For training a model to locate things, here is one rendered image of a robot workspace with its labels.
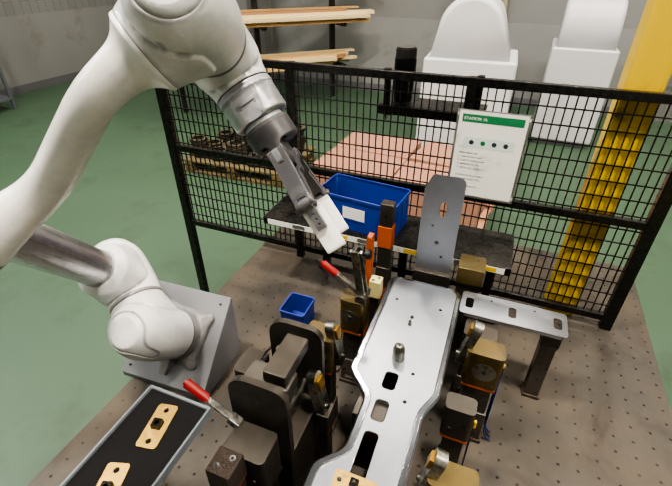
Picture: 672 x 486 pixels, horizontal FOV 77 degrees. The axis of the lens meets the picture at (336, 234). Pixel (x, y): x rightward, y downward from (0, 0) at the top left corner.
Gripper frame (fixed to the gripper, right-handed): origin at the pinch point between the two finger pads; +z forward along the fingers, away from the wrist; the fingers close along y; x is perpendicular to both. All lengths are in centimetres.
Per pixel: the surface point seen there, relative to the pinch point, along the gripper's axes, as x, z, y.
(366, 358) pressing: -16, 35, -36
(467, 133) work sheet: 43, 4, -80
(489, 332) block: 14, 52, -48
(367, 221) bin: 0, 12, -81
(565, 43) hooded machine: 255, 6, -427
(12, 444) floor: -192, 15, -99
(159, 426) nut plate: -44.6, 12.3, 0.8
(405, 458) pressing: -15, 48, -12
